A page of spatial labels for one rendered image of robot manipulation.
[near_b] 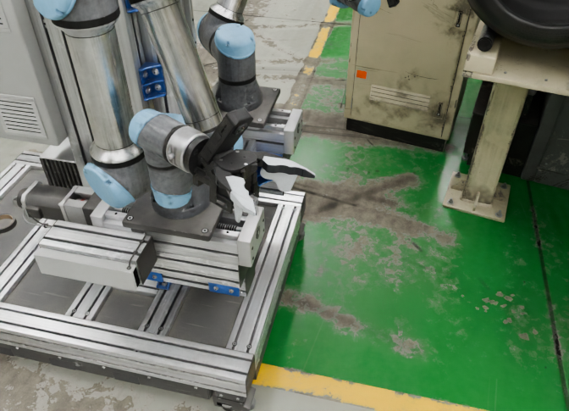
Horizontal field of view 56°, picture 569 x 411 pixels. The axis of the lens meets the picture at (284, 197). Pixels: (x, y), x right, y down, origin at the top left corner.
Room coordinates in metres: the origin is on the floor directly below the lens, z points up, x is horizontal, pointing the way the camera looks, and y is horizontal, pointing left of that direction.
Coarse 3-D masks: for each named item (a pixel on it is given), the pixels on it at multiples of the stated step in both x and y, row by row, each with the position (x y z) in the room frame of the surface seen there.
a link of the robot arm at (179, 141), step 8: (184, 128) 0.79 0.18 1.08; (192, 128) 0.80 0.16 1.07; (176, 136) 0.77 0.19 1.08; (184, 136) 0.76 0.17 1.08; (192, 136) 0.76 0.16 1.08; (208, 136) 0.79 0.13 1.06; (168, 144) 0.76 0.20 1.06; (176, 144) 0.76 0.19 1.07; (184, 144) 0.75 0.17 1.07; (168, 152) 0.76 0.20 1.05; (176, 152) 0.75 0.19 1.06; (184, 152) 0.74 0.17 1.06; (168, 160) 0.76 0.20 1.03; (176, 160) 0.74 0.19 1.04; (184, 168) 0.74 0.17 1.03
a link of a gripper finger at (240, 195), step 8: (232, 176) 0.66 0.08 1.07; (232, 184) 0.64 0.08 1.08; (240, 184) 0.64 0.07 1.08; (232, 192) 0.62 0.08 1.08; (240, 192) 0.62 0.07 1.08; (248, 192) 0.62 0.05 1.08; (232, 200) 0.61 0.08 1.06; (240, 200) 0.60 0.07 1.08; (248, 200) 0.60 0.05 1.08; (240, 208) 0.60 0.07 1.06; (248, 208) 0.59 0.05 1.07; (240, 216) 0.61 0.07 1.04
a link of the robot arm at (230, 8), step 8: (224, 0) 1.61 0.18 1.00; (232, 0) 1.61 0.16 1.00; (240, 0) 1.62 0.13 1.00; (216, 8) 1.61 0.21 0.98; (224, 8) 1.60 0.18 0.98; (232, 8) 1.60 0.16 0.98; (240, 8) 1.62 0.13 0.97; (208, 16) 1.61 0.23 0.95; (216, 16) 1.59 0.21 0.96; (224, 16) 1.58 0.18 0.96; (232, 16) 1.59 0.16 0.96; (240, 16) 1.62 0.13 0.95; (200, 24) 1.64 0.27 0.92; (208, 24) 1.59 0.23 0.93; (216, 24) 1.58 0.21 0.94; (224, 24) 1.58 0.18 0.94; (240, 24) 1.61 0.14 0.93; (200, 32) 1.62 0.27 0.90; (208, 32) 1.57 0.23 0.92; (200, 40) 1.62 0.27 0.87; (208, 40) 1.55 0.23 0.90; (208, 48) 1.55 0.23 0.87
